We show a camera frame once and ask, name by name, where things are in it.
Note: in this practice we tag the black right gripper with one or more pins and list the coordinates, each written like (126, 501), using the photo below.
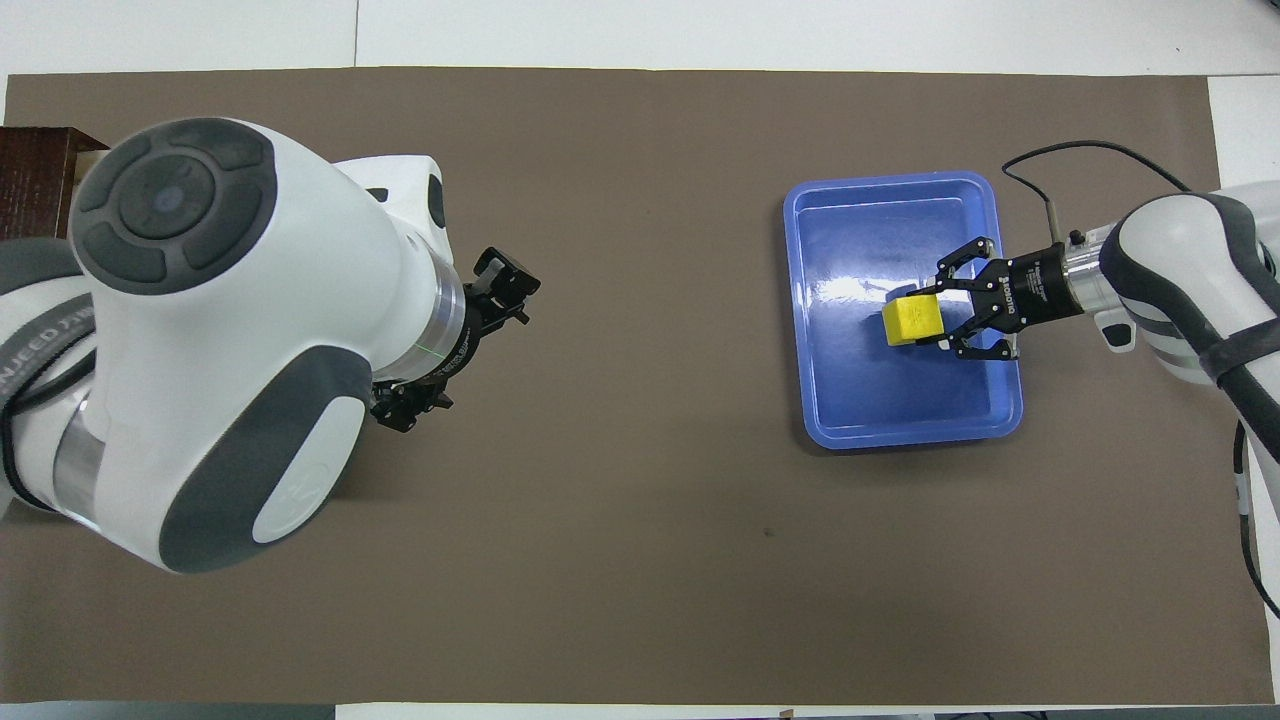
(1035, 285)

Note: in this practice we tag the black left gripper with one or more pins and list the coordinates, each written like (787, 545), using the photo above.
(472, 325)

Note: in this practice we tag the yellow cube block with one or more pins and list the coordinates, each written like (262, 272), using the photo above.
(912, 320)

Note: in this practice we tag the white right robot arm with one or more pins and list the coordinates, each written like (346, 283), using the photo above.
(1190, 290)

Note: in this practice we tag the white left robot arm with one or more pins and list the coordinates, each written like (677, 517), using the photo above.
(250, 330)

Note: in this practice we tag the dark wooden drawer cabinet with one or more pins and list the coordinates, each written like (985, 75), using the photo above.
(40, 180)

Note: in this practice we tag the blue plastic tray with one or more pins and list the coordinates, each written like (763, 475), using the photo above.
(900, 400)

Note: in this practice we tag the brown table mat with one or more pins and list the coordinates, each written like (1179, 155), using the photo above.
(640, 500)

